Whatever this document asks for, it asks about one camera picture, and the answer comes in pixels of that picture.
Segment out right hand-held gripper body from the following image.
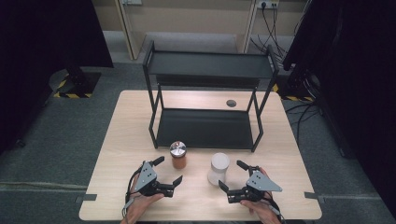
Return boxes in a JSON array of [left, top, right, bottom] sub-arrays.
[[227, 166, 283, 204]]

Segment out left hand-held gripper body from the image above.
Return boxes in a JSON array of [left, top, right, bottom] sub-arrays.
[[134, 161, 175, 198]]

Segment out orange-filled jar with silver lid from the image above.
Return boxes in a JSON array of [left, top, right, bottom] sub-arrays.
[[169, 140, 188, 170]]

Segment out white jar with white lid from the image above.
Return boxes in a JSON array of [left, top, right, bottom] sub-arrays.
[[207, 152, 231, 187]]

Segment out black two-tier metal shelf rack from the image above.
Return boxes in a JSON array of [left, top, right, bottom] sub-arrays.
[[142, 40, 280, 153]]

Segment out person's right hand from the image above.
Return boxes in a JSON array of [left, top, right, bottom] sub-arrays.
[[239, 167, 281, 224]]

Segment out person's left hand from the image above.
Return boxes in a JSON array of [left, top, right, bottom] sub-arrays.
[[124, 181, 165, 222]]

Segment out grey tape strip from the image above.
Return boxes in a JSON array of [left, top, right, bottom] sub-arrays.
[[304, 190, 325, 204], [74, 193, 98, 204]]

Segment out stand base with hazard tape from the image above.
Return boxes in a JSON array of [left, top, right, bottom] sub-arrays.
[[272, 74, 316, 103], [49, 66, 102, 100]]

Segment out black curtain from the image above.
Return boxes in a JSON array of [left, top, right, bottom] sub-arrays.
[[0, 0, 115, 157], [282, 0, 396, 218]]

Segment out beige wooden cabinet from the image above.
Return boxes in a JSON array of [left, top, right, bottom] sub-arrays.
[[92, 0, 312, 62]]

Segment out left hand-held gripper cable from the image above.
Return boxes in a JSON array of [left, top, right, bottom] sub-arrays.
[[121, 167, 145, 218]]

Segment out hand-held gripper cable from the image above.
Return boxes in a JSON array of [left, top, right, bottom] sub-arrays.
[[121, 167, 145, 218], [262, 191, 288, 224]]

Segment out right hand-held gripper cable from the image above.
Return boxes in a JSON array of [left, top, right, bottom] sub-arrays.
[[262, 191, 288, 224]]

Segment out black floor cables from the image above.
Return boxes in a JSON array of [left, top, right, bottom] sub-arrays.
[[284, 100, 325, 145]]

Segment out bundle of black cables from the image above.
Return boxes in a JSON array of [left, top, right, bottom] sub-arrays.
[[250, 4, 297, 64]]

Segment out white wall power outlet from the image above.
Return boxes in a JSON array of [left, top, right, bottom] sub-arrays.
[[257, 0, 280, 9]]

